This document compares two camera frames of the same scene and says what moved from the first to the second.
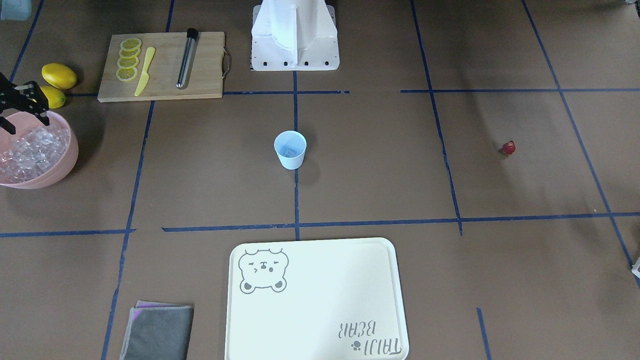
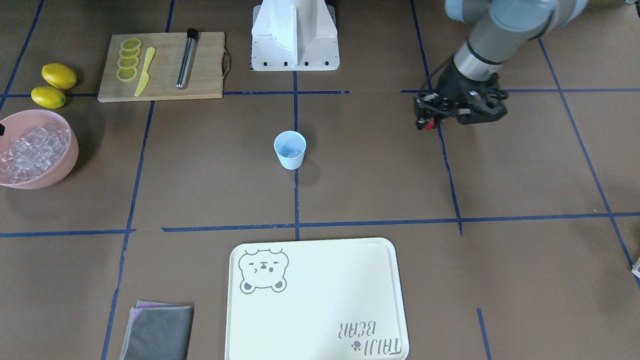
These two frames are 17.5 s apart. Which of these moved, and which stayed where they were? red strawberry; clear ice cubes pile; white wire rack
Moved: red strawberry
Stayed: clear ice cubes pile; white wire rack
